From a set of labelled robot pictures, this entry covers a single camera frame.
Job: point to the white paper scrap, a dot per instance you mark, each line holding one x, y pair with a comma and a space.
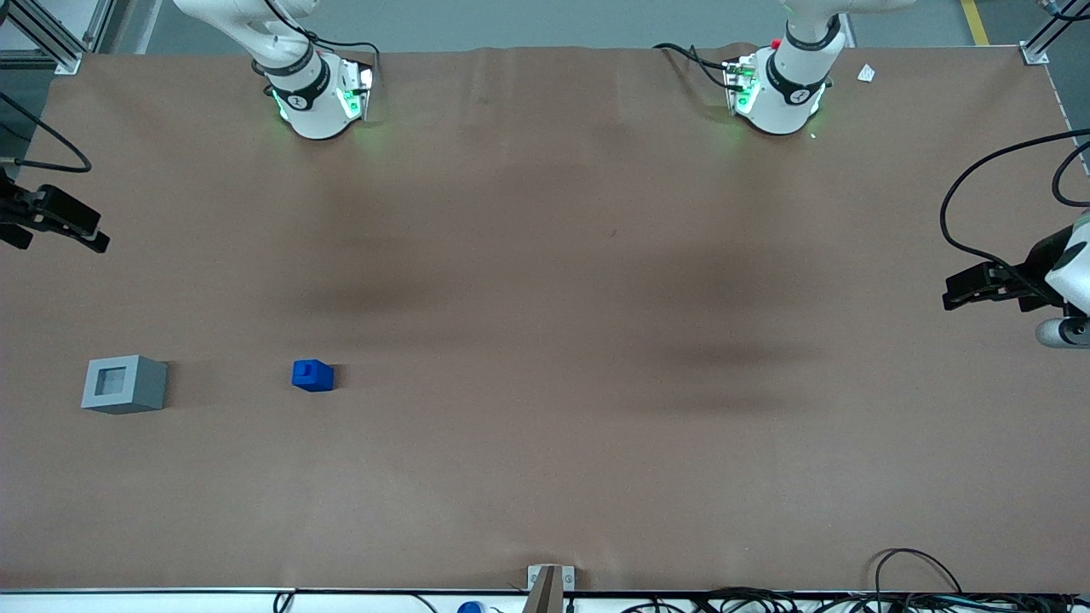
866, 73

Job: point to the metal bracket with post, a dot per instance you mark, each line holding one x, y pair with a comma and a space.
549, 587

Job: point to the paper table cover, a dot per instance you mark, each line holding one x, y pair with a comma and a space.
545, 340

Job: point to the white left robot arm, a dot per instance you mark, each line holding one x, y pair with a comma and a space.
783, 94

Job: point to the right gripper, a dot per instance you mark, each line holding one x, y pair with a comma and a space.
10, 210

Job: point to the blue plastic block part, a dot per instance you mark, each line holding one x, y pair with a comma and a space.
312, 376

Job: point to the blue round cap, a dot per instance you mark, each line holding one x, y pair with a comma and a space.
470, 608

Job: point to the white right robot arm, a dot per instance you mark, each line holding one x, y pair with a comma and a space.
311, 94

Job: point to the gray square hollow base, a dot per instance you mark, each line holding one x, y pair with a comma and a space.
140, 387

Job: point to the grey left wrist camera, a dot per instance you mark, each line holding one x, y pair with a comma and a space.
1060, 332

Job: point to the aluminium frame profile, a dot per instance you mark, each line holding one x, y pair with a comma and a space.
68, 61
1035, 55

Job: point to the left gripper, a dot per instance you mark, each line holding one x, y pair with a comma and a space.
1033, 267

